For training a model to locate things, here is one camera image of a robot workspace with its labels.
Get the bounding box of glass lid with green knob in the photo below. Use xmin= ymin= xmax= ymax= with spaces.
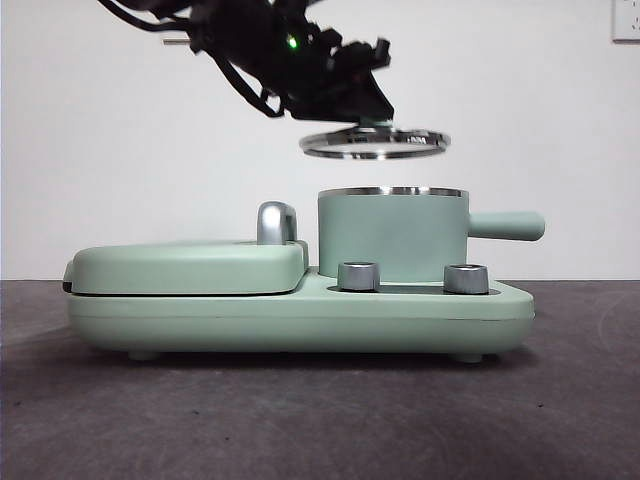
xmin=299 ymin=117 xmax=452 ymax=162

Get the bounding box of silver control knob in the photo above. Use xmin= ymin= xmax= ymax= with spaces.
xmin=443 ymin=263 xmax=490 ymax=295
xmin=337 ymin=260 xmax=381 ymax=292

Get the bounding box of mint green breakfast maker base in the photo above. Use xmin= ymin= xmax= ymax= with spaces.
xmin=66 ymin=267 xmax=536 ymax=364

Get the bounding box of mint green grill cover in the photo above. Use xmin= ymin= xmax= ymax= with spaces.
xmin=62 ymin=239 xmax=311 ymax=297

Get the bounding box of mint green pot with handle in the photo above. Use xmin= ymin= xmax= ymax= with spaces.
xmin=317 ymin=185 xmax=547 ymax=282

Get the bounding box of silver grill cover handle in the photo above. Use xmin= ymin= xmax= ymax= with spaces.
xmin=256 ymin=201 xmax=300 ymax=247

